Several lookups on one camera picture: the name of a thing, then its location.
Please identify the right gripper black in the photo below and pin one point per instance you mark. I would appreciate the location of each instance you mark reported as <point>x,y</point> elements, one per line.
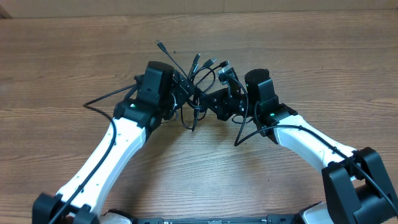
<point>221,106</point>

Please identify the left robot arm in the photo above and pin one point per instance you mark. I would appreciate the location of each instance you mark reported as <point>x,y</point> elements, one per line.
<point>154,97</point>

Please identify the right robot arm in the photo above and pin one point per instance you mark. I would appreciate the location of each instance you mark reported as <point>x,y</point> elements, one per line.
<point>356,184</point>

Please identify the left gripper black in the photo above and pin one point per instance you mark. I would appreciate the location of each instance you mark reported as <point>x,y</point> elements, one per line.
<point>183,86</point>

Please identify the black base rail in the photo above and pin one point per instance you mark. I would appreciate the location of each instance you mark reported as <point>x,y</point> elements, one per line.
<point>268,219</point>

